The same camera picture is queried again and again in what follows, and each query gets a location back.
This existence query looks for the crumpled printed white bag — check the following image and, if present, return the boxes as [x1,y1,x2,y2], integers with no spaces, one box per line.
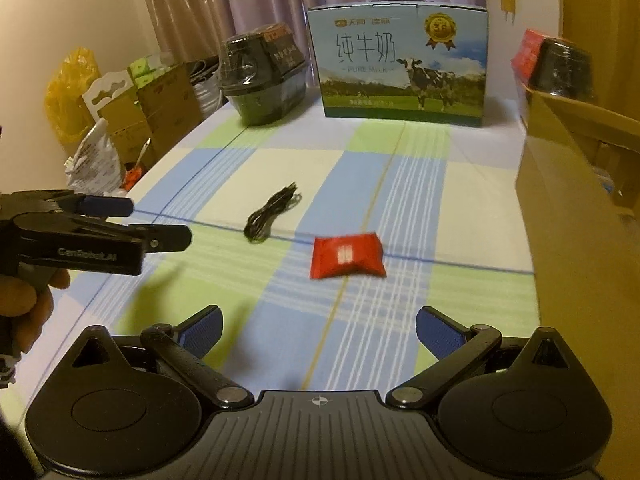
[65,119,126,196]

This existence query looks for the blue cow print milk carton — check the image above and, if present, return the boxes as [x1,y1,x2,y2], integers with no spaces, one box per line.
[306,0,488,128]

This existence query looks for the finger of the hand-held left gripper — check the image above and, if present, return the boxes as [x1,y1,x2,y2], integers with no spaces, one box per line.
[127,225,193,253]
[0,189,135,221]

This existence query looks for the green tissue packs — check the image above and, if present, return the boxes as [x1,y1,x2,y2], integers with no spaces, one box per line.
[127,52,176,86]

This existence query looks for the cardboard box with white handle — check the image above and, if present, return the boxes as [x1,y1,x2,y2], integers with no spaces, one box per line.
[81,72,151,166]

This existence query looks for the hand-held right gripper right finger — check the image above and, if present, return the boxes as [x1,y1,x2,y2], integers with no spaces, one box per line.
[386,306,586,409]

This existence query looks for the black bowl pack red lid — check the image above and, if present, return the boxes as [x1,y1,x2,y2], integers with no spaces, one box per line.
[510,29,598,101]

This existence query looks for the white shopping bag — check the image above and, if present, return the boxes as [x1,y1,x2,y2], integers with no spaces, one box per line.
[192,57,226,121]

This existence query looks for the yellow plastic bag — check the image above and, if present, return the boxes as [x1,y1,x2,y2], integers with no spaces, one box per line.
[45,47,101,148]

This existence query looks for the person's left hand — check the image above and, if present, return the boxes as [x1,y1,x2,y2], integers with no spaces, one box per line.
[0,270,71,356]

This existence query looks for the black coiled cable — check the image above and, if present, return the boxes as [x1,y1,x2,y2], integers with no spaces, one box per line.
[243,182,302,243]

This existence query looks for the black wrapped bowl pack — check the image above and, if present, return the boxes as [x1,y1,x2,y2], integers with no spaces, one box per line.
[218,22,308,127]

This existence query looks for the mauve curtain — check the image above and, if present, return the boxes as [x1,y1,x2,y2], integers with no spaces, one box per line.
[135,0,491,106]

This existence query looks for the checked cloth desktop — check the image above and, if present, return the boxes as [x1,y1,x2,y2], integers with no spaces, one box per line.
[0,105,543,401]

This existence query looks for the red snack packet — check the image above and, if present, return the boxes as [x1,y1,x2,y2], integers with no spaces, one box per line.
[310,231,387,280]

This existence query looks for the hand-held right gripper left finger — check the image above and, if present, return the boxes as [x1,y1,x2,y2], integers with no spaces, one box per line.
[55,305,255,410]

